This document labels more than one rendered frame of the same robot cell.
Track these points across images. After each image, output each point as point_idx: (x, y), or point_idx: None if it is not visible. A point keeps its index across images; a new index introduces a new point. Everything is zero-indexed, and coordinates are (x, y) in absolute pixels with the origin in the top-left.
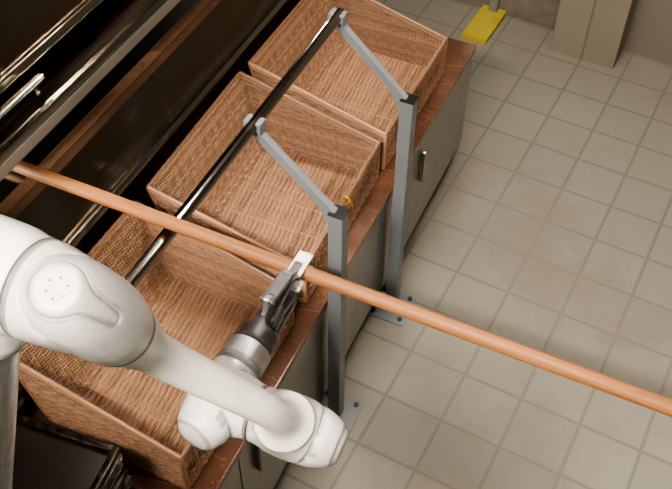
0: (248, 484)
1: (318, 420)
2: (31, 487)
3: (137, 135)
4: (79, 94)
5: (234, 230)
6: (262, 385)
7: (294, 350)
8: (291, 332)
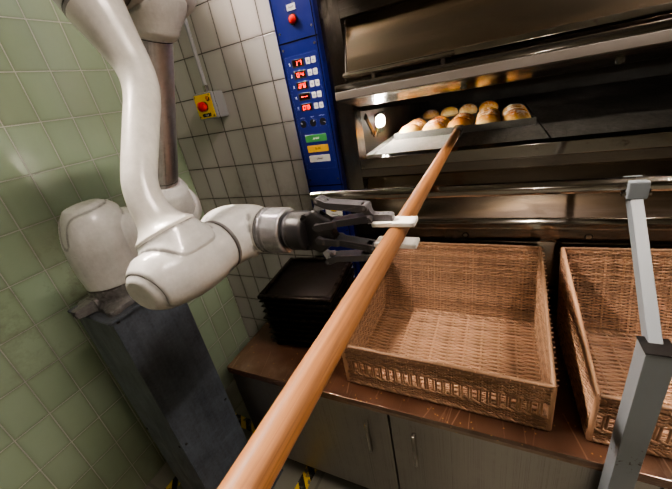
0: (402, 459)
1: (150, 246)
2: (307, 279)
3: (580, 202)
4: (465, 72)
5: (579, 314)
6: (227, 226)
7: (513, 437)
8: (535, 430)
